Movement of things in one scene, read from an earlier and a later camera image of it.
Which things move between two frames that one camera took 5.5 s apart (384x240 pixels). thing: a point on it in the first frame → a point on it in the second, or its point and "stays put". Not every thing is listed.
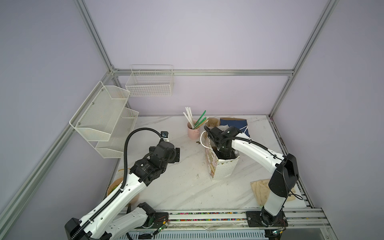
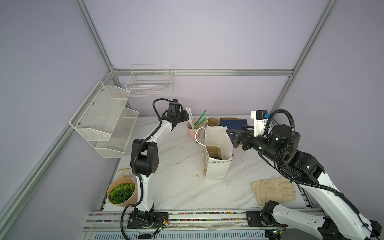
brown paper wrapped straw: (203, 122) stays put
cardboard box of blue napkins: (240, 123) stays put
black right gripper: (229, 155) → (245, 134)
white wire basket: (150, 80) stays put
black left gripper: (175, 155) → (185, 115)
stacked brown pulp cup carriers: (212, 122) stays put
